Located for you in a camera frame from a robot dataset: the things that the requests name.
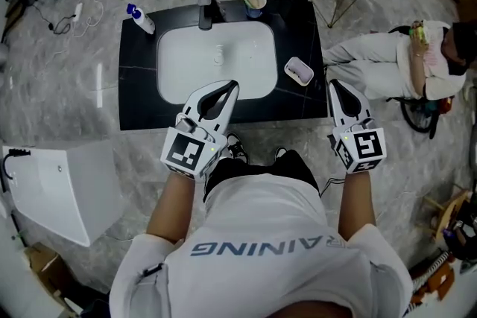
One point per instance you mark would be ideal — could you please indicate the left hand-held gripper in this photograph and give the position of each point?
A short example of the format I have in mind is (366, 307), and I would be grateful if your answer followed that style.
(192, 147)

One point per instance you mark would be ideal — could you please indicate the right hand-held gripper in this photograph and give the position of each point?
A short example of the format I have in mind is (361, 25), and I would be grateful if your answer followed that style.
(360, 149)

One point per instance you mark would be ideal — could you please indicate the lilac bar of soap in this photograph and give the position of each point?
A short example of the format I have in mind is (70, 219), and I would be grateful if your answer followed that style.
(299, 68)

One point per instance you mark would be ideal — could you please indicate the person's right forearm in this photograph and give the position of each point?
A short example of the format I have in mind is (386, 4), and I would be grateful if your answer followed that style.
(357, 205)

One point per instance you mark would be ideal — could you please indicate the person's left forearm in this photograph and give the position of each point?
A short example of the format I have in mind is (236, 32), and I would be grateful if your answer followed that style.
(172, 203)

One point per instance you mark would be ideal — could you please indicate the white soap dish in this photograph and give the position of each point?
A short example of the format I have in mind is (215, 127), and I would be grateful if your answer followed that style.
(299, 71)

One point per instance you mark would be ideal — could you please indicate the black soap dispenser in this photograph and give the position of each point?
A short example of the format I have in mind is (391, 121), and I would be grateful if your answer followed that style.
(294, 3)

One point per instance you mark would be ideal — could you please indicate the white sink basin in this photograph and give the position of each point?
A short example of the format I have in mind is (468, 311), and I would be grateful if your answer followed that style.
(217, 59)

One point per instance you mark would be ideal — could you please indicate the person's left shoe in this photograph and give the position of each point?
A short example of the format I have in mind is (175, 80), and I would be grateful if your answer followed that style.
(237, 148)

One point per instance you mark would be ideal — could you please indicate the person's shoe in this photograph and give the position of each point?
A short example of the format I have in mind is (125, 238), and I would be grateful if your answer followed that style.
(280, 152)
(237, 148)

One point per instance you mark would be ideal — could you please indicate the black vanity counter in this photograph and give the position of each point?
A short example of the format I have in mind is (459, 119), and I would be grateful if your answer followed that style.
(138, 85)

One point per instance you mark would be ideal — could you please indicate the person's black shorts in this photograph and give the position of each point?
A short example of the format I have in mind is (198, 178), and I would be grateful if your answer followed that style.
(261, 165)

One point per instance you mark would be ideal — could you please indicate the person's right shoe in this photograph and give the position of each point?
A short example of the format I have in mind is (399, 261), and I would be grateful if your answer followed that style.
(280, 152)

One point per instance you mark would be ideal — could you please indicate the black faucet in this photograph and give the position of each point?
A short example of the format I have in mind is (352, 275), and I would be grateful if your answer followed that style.
(205, 3)

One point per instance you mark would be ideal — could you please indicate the blue cup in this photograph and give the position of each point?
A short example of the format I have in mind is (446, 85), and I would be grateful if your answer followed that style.
(254, 9)

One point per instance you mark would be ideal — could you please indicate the white bottle with blue cap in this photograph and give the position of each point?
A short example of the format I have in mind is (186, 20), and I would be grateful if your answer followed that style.
(141, 18)

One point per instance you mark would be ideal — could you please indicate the wooden stool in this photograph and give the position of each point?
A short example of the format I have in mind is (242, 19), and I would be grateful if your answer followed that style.
(447, 208)

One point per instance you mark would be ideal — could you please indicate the person's white shirt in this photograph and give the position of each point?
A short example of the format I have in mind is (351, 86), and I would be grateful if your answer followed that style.
(261, 257)

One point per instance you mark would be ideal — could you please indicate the white power strip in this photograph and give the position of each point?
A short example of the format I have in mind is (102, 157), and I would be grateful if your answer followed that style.
(78, 11)

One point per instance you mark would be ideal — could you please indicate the white box cabinet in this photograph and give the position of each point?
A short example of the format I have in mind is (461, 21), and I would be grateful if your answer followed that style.
(56, 190)

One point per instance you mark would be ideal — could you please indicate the cardboard box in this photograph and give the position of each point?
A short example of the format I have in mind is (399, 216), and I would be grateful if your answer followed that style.
(48, 272)

